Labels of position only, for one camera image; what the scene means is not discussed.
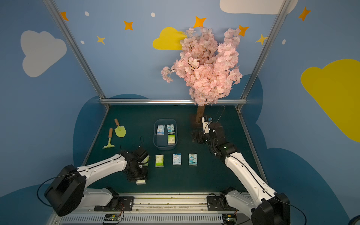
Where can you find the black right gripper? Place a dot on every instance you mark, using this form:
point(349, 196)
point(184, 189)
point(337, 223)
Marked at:
point(201, 136)

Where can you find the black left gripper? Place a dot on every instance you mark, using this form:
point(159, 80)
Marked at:
point(136, 173)

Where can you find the green tissue pack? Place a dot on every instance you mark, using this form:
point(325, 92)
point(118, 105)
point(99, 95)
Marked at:
point(145, 162)
point(141, 182)
point(171, 139)
point(159, 161)

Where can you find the blue monster tissue pack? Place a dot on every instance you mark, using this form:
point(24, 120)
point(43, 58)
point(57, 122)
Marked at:
point(192, 157)

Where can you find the white blue elephant tissue pack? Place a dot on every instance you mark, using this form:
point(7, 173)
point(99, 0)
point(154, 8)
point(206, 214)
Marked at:
point(177, 159)

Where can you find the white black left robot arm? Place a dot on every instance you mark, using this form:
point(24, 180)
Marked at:
point(70, 189)

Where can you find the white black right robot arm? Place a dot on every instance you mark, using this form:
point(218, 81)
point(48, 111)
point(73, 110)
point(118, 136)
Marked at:
point(263, 206)

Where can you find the blue plastic storage box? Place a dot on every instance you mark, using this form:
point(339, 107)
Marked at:
point(161, 141)

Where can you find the brown artificial tree trunk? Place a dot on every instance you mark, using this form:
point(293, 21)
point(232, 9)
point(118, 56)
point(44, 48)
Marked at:
point(199, 114)

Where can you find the teal tissue pack bottom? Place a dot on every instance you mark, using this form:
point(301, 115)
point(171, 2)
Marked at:
point(171, 129)

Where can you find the white blue dog tissue pack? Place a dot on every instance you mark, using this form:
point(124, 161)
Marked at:
point(160, 130)

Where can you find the pink blossom tree crown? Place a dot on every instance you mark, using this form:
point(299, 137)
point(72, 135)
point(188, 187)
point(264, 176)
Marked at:
point(208, 68)

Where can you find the dark metal tree base plate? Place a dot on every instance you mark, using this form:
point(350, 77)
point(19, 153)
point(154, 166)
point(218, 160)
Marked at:
point(192, 121)

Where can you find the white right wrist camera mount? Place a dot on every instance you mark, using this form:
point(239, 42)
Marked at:
point(205, 123)

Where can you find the green rake wooden handle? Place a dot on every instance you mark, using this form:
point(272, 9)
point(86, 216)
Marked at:
point(109, 144)

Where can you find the aluminium frame rail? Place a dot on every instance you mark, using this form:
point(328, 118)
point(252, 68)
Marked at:
point(121, 101)

